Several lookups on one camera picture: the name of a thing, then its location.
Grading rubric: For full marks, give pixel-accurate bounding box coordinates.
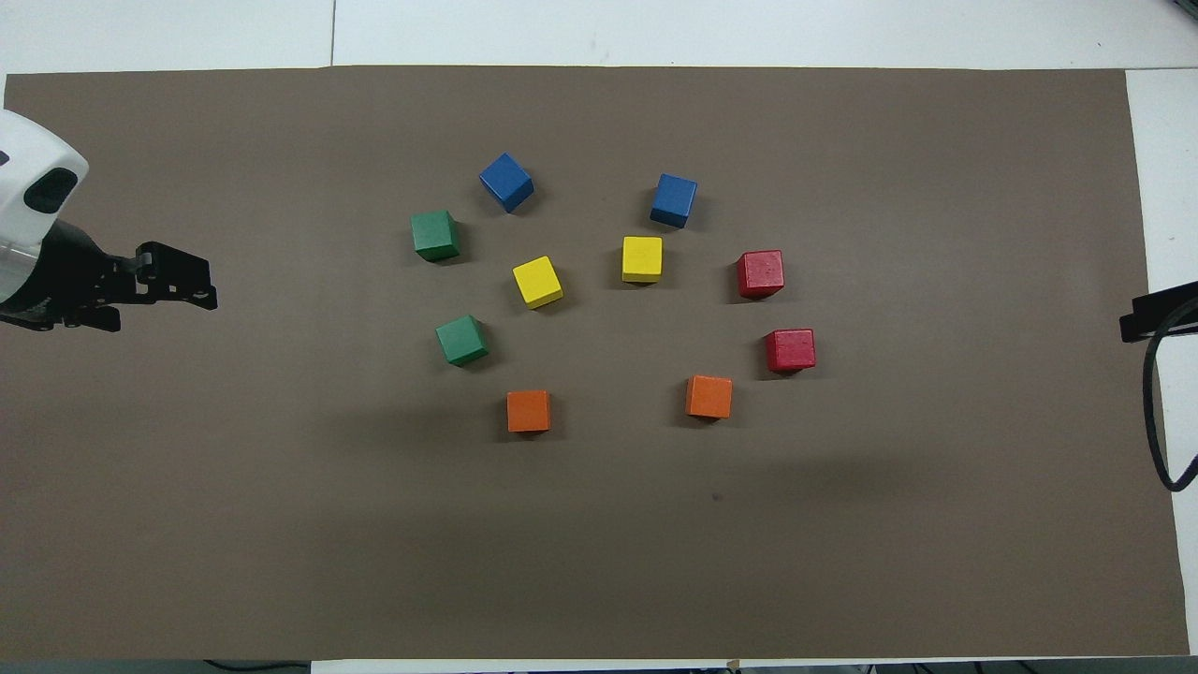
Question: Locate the blue wooden cube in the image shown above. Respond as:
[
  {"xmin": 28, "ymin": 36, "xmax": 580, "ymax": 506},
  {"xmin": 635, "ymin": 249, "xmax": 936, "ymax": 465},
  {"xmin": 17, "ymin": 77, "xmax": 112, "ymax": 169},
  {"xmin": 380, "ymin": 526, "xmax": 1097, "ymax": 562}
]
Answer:
[
  {"xmin": 478, "ymin": 152, "xmax": 535, "ymax": 214},
  {"xmin": 650, "ymin": 172, "xmax": 699, "ymax": 230}
]

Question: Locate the orange wooden cube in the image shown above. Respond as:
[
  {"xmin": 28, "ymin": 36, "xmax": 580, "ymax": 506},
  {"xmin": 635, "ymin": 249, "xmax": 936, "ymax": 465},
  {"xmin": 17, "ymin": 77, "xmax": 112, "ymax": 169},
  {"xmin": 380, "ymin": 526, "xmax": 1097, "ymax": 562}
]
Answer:
[
  {"xmin": 506, "ymin": 389, "xmax": 552, "ymax": 434},
  {"xmin": 684, "ymin": 374, "xmax": 735, "ymax": 420}
]

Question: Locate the thin black cable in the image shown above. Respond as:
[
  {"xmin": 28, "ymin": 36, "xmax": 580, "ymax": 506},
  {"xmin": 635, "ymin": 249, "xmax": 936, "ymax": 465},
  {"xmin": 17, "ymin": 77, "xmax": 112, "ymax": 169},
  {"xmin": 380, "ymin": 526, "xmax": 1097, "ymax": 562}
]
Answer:
[{"xmin": 204, "ymin": 659, "xmax": 312, "ymax": 674}]

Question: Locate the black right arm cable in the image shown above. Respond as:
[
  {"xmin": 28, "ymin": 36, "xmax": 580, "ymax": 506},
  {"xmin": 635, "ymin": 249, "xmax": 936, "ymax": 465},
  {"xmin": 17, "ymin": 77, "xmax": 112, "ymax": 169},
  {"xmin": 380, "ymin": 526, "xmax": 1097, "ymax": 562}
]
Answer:
[{"xmin": 1141, "ymin": 298, "xmax": 1198, "ymax": 493}]

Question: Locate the red wooden cube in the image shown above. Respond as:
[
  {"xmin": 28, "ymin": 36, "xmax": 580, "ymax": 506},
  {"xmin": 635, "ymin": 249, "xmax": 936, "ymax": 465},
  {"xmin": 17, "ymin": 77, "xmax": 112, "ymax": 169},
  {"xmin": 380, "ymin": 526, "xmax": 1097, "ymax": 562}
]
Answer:
[
  {"xmin": 736, "ymin": 249, "xmax": 786, "ymax": 300},
  {"xmin": 765, "ymin": 328, "xmax": 817, "ymax": 374}
]

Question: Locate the yellow wooden cube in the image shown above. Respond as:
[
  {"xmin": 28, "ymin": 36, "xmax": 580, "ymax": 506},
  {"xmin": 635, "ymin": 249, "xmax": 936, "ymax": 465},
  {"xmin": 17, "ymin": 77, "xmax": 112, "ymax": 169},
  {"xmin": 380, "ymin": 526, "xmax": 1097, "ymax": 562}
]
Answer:
[
  {"xmin": 621, "ymin": 235, "xmax": 665, "ymax": 285},
  {"xmin": 511, "ymin": 255, "xmax": 565, "ymax": 311}
]

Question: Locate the brown paper mat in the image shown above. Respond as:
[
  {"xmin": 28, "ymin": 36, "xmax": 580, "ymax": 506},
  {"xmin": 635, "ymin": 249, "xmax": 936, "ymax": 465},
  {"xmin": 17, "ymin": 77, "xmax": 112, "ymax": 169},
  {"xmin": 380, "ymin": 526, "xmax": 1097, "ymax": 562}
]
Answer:
[{"xmin": 3, "ymin": 64, "xmax": 1191, "ymax": 662}]

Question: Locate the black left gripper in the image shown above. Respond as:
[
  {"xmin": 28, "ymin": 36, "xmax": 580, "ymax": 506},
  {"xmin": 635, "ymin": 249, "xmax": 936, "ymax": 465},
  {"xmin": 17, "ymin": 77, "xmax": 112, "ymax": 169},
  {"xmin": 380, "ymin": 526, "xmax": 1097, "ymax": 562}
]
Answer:
[{"xmin": 0, "ymin": 223, "xmax": 219, "ymax": 334}]

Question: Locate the green wooden cube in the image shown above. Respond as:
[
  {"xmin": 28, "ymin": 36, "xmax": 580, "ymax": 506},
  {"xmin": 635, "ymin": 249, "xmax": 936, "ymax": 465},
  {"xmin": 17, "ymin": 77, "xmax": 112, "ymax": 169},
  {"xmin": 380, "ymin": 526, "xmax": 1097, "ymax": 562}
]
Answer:
[
  {"xmin": 409, "ymin": 209, "xmax": 461, "ymax": 263},
  {"xmin": 434, "ymin": 314, "xmax": 491, "ymax": 368}
]

